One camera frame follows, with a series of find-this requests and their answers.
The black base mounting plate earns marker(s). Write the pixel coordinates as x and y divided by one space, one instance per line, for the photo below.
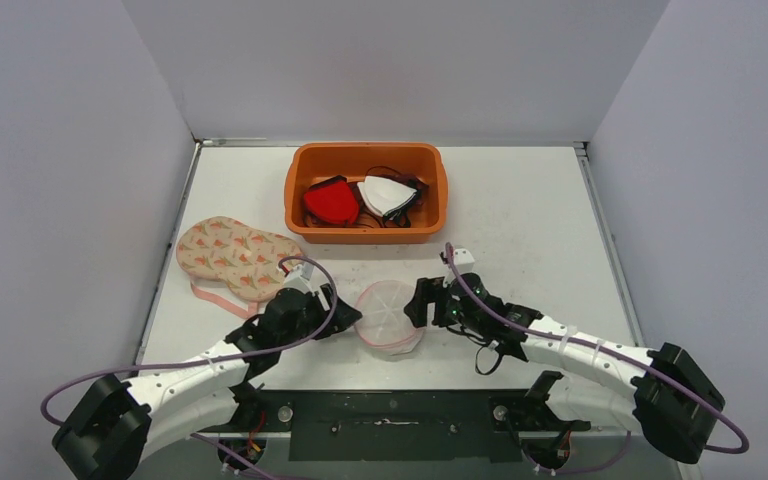
419 425

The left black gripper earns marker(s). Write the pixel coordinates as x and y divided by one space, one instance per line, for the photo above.
345 316

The white bra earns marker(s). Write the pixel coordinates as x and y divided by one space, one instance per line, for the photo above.
385 197

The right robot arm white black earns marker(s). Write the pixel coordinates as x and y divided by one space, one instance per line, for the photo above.
616 371

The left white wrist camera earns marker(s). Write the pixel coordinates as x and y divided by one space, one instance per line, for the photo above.
300 278

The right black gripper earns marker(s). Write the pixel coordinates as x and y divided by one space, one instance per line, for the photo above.
433 302

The aluminium front rail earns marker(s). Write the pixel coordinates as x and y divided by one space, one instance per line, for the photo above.
664 416

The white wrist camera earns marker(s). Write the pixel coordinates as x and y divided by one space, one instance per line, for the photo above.
460 260
300 278

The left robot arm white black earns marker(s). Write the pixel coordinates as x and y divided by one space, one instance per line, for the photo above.
172 391

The orange plastic tub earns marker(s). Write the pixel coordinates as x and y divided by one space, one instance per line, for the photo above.
317 162

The white mesh laundry bag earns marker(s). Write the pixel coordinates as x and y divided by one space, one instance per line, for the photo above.
384 327

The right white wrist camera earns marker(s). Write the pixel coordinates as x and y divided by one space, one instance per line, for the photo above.
460 260

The floral padded bra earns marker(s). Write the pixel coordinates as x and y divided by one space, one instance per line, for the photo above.
232 265

